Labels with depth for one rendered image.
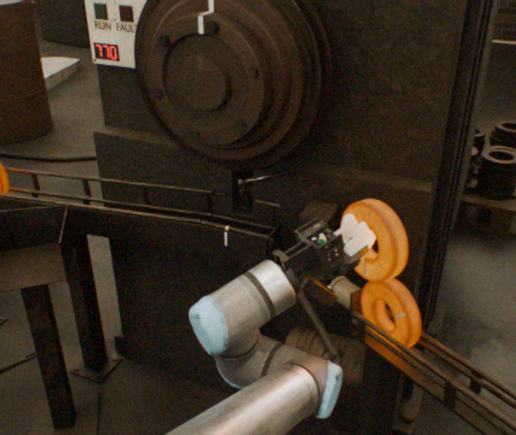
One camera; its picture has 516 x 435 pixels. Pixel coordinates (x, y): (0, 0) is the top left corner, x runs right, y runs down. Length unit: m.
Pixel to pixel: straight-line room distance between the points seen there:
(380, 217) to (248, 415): 0.44
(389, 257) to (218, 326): 0.33
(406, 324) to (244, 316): 0.38
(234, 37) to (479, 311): 1.68
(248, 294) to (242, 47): 0.52
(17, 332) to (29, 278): 0.84
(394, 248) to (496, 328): 1.46
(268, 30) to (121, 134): 0.64
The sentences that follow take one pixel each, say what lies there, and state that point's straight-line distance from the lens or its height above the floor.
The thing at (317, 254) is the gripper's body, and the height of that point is 0.94.
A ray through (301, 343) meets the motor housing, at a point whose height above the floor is 0.53.
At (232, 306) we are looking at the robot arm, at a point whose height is 0.89.
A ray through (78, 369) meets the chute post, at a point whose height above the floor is 0.01.
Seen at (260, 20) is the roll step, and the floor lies 1.24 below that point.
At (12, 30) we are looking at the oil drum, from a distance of 4.10.
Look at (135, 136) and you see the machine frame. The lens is 1.68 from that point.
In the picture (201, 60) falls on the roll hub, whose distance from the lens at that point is 1.25.
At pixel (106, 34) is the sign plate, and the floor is 1.14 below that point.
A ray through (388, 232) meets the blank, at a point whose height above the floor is 0.95.
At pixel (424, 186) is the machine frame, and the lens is 1.40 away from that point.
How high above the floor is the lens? 1.47
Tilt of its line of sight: 29 degrees down
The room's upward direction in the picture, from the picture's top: straight up
